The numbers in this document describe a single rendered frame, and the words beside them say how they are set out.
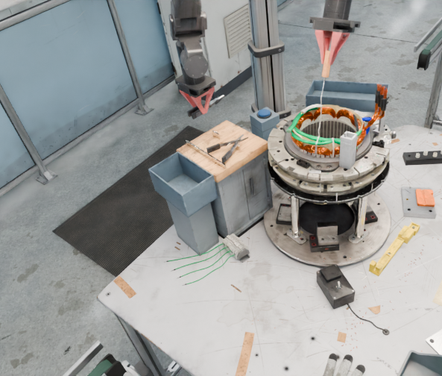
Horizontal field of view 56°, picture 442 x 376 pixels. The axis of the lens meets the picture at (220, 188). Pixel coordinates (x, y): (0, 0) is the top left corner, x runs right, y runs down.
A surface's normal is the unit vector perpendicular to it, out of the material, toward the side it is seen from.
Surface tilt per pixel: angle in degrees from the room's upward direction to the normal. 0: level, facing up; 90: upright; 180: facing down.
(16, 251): 0
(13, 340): 0
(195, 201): 90
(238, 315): 0
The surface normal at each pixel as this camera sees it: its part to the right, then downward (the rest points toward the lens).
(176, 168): 0.64, 0.44
